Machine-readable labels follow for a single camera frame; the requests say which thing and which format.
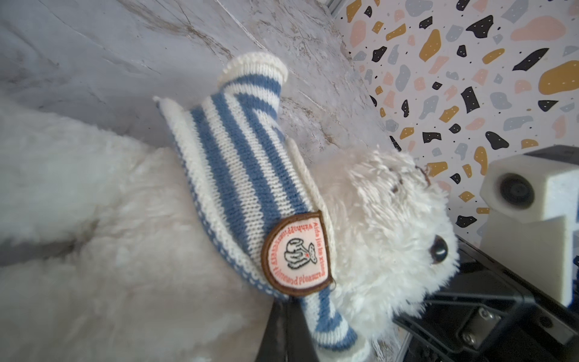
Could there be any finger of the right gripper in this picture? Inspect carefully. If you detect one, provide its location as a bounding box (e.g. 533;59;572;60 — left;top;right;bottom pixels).
394;291;535;361

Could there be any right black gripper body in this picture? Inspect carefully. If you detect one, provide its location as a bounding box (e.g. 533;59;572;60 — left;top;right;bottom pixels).
445;239;578;361

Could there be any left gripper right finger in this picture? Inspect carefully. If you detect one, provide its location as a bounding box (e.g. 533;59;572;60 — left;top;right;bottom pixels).
286;299;319;362

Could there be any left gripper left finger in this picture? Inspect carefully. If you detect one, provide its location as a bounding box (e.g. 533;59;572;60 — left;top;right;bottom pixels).
255;300;288;362

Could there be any blue white striped knit sweater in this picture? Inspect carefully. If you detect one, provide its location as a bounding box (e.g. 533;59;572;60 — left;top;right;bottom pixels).
155;52;371;361

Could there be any white fluffy teddy bear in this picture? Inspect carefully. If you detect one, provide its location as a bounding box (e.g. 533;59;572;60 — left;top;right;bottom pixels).
1;98;458;361

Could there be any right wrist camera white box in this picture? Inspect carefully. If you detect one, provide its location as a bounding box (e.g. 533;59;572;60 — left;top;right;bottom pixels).
479;145;578;306

